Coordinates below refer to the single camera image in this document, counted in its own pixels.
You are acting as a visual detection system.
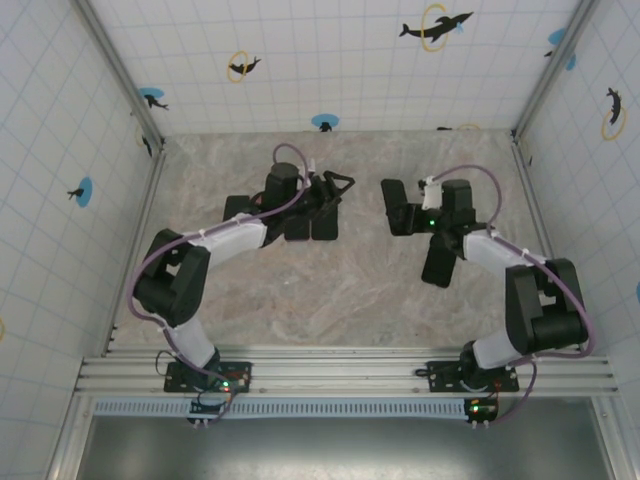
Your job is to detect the aluminium table side rail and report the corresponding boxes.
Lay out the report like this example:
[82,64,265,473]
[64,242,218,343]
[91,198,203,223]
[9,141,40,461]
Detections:
[510,130,559,261]
[102,144,169,357]

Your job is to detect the aluminium frame bar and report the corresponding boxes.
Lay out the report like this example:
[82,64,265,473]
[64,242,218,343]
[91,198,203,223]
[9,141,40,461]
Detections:
[44,394,96,480]
[592,397,631,480]

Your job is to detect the aluminium mounting rail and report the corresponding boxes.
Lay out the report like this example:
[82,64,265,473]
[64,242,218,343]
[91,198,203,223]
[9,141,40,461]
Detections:
[74,344,619,399]

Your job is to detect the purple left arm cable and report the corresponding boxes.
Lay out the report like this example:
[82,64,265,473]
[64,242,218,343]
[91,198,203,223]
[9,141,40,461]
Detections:
[127,143,316,426]

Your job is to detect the grey metal sheet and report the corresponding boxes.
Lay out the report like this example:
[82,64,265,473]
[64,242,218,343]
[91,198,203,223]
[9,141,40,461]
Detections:
[74,399,616,480]

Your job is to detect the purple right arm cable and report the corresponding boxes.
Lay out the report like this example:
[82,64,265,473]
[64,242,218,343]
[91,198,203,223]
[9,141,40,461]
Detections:
[430,164,599,426]

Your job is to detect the small circuit board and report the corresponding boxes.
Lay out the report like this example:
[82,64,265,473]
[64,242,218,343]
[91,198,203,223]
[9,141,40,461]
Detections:
[188,394,234,426]
[463,397,500,426]

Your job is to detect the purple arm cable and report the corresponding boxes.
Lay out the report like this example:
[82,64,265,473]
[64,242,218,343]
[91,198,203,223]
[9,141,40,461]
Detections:
[430,164,599,426]
[127,143,316,426]

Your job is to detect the white slotted cable duct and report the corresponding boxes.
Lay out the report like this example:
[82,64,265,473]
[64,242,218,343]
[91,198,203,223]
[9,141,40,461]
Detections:
[92,397,471,419]

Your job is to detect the aluminium corner post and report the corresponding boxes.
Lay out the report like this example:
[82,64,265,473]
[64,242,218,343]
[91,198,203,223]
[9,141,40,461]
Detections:
[72,0,169,151]
[512,0,601,141]

